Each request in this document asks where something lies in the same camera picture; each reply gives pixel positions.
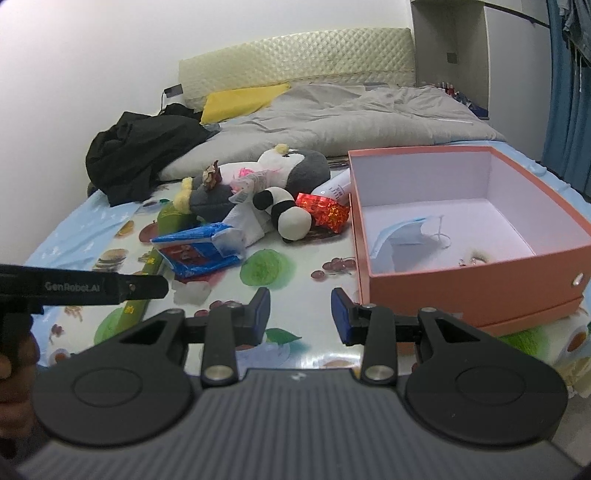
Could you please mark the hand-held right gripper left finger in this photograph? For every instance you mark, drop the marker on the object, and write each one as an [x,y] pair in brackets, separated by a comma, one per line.
[261,318]

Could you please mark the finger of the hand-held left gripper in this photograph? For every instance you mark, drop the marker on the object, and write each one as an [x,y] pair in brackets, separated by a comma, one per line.
[145,288]

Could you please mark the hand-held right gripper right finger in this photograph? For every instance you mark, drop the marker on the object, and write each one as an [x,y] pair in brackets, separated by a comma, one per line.
[340,318]

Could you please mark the pink cardboard box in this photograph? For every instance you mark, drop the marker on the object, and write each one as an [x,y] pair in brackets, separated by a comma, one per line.
[461,286]

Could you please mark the clear zip bag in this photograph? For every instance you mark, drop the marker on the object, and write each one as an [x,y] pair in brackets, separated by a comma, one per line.
[253,185]

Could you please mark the person's left hand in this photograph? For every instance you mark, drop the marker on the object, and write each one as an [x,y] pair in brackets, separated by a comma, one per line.
[18,392]

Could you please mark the crumpled white tissue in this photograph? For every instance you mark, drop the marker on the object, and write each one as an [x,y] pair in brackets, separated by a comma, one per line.
[191,293]

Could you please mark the fruit printed bed sheet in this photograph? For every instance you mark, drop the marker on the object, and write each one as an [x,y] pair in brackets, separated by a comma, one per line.
[300,277]

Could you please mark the blue plastic packet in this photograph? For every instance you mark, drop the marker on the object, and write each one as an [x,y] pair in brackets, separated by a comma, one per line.
[194,256]

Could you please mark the green fabric massage stick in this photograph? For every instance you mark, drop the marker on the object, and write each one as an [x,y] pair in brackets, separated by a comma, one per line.
[173,217]

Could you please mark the blue face mask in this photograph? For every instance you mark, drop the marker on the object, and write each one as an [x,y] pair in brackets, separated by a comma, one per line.
[401,233]

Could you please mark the red foil packet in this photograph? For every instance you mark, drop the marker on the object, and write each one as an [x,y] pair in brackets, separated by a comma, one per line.
[323,210]

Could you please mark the brown snack wrapper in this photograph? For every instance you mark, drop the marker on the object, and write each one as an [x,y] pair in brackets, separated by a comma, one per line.
[211,175]

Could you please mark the white spray bottle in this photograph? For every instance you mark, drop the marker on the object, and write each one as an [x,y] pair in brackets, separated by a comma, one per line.
[334,184]

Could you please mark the pale grey pillow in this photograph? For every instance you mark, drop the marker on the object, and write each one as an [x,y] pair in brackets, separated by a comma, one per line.
[198,159]

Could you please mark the black clothing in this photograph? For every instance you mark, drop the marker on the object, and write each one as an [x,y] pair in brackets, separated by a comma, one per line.
[134,147]

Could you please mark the small dark trinket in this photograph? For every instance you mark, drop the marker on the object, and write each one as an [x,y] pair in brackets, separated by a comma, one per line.
[475,258]

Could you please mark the grey and white penguin plush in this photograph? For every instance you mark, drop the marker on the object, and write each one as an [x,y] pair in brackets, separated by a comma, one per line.
[304,170]

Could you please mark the grey blanket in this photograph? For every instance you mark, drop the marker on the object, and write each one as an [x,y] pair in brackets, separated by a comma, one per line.
[369,120]

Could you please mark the yellow pillow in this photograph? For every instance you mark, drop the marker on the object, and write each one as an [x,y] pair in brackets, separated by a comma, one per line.
[235,101]

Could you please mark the colourful printed cloth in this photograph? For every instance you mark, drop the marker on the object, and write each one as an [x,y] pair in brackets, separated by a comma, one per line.
[461,97]

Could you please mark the cream quilted headboard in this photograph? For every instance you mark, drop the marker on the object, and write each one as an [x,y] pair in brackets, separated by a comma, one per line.
[300,55]

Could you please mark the blue curtain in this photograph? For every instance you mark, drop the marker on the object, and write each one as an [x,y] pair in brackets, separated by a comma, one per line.
[568,115]

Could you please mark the white wardrobe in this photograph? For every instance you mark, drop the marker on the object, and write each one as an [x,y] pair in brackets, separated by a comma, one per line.
[517,69]

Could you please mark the hanging grey clothes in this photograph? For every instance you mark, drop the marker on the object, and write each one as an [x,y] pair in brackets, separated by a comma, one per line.
[577,21]

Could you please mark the black wall charger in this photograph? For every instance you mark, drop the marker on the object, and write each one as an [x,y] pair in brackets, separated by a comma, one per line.
[174,90]

